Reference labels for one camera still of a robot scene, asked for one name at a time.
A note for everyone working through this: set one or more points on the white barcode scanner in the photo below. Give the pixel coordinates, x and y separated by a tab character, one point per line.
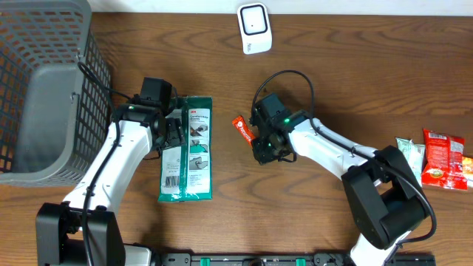
254	26

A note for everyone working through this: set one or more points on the small orange tissue pack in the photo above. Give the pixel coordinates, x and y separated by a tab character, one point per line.
468	170

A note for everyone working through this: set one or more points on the red candy bag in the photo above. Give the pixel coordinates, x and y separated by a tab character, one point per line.
444	161

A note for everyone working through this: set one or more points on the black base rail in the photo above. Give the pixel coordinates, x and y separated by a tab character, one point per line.
316	259

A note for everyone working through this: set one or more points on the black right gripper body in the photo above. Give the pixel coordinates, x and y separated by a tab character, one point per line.
266	151

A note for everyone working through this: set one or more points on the green white wipes pack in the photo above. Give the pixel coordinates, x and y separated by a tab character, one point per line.
186	170

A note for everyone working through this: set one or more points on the mint green tissue pack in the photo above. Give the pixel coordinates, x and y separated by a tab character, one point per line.
414	154

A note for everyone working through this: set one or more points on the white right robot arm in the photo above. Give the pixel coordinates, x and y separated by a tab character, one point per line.
385	199

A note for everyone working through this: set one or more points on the red coffee stick sachet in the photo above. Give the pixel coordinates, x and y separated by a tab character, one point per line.
242	127

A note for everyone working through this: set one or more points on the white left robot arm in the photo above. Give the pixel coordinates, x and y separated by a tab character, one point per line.
83	229

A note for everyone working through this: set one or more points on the grey plastic mesh basket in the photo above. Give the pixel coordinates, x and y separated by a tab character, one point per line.
53	119

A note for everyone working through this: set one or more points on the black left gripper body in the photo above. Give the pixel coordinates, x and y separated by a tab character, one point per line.
174	136

